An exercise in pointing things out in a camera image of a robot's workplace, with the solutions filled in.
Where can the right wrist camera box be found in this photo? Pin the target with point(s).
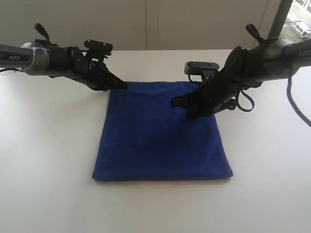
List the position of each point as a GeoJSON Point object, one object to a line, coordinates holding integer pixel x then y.
{"type": "Point", "coordinates": [198, 68]}

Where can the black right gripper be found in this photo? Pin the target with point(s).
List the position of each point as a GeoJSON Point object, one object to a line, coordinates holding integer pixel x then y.
{"type": "Point", "coordinates": [213, 92]}

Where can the blue towel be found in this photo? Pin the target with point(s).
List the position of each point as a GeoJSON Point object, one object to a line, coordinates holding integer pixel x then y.
{"type": "Point", "coordinates": [145, 139]}

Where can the white bus outside window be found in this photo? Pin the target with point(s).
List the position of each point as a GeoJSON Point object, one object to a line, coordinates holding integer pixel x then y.
{"type": "Point", "coordinates": [301, 29]}

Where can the dark window frame post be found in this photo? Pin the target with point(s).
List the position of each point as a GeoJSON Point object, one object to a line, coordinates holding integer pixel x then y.
{"type": "Point", "coordinates": [280, 18]}

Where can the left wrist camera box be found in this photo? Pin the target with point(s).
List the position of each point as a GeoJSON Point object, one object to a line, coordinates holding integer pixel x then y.
{"type": "Point", "coordinates": [98, 46]}

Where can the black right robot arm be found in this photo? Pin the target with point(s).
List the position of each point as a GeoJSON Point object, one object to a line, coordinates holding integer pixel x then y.
{"type": "Point", "coordinates": [275, 60]}

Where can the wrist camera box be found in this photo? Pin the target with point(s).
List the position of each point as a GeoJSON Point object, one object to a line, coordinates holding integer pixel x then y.
{"type": "Point", "coordinates": [98, 46]}
{"type": "Point", "coordinates": [198, 68]}

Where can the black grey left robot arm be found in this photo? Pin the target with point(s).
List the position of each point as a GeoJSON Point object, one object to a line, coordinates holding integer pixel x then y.
{"type": "Point", "coordinates": [39, 58]}

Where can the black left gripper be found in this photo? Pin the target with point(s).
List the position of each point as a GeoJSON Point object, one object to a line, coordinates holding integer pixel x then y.
{"type": "Point", "coordinates": [87, 72]}

